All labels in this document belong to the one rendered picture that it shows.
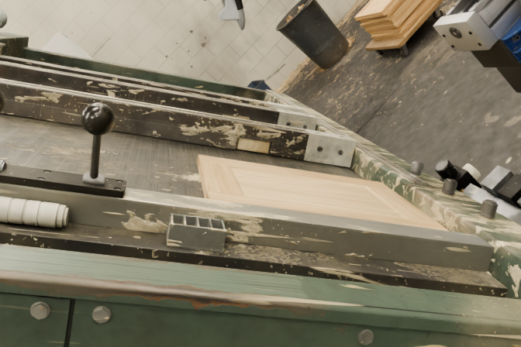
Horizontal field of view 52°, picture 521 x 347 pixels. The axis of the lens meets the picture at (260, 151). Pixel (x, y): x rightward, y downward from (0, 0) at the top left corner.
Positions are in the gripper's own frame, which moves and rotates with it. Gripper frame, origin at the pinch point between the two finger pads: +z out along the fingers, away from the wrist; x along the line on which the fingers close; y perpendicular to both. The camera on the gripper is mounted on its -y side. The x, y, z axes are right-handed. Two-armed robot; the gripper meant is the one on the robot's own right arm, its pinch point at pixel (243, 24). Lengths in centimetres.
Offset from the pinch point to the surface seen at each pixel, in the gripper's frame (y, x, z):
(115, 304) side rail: 39, 93, 19
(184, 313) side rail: 34, 93, 22
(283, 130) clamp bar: 1.3, 11.1, 27.1
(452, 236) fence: -4, 69, 39
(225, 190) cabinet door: 23, 52, 25
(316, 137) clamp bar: -6.0, 11.7, 31.6
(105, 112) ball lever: 35, 73, 5
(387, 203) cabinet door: -5, 47, 40
